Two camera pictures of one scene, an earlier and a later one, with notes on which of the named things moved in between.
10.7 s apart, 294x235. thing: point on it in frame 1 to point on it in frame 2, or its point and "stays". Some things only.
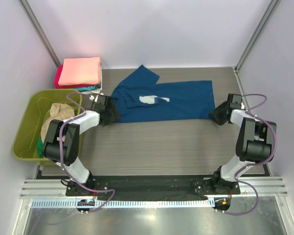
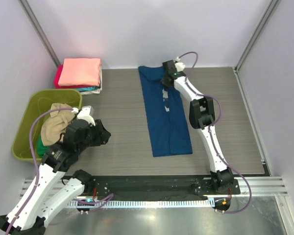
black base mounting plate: [199, 187] stays
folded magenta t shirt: [57, 78] stays
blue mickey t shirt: [138, 97] to [167, 126]
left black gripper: [111, 111] to [98, 133]
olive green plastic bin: [37, 103] stays
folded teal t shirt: [88, 88] stays
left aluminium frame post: [25, 5] stays
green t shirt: [40, 147] stays
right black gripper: [219, 112] to [166, 80]
